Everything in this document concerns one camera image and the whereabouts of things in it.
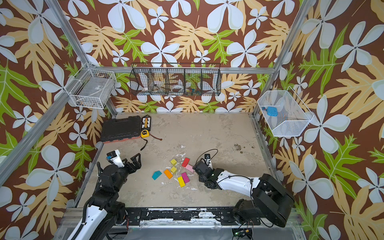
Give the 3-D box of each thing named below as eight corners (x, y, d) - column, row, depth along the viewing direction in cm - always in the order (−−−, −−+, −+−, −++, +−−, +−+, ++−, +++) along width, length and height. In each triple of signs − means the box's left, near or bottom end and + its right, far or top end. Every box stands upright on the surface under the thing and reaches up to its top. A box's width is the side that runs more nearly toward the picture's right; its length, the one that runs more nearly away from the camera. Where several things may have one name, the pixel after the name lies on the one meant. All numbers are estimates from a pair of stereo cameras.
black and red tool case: (101, 144, 103) (98, 140, 99) (105, 124, 115) (103, 119, 111) (140, 138, 106) (138, 134, 103) (140, 119, 118) (139, 114, 114)
